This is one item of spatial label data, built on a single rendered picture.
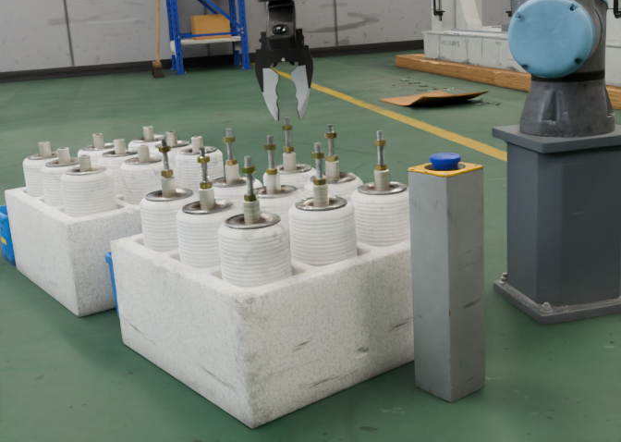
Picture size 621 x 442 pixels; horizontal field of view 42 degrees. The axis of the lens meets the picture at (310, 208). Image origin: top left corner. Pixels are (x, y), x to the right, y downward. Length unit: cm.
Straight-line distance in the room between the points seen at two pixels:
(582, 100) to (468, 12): 439
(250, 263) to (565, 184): 54
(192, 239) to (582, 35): 61
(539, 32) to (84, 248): 86
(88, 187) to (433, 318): 72
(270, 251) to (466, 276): 26
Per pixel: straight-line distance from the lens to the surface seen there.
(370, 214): 121
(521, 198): 142
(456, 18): 584
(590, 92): 138
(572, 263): 140
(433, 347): 113
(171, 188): 129
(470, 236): 109
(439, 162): 106
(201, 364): 117
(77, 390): 128
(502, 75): 467
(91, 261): 154
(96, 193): 155
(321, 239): 114
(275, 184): 125
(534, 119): 138
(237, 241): 107
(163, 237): 128
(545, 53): 122
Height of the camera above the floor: 54
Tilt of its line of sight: 14 degrees down
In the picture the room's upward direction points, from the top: 4 degrees counter-clockwise
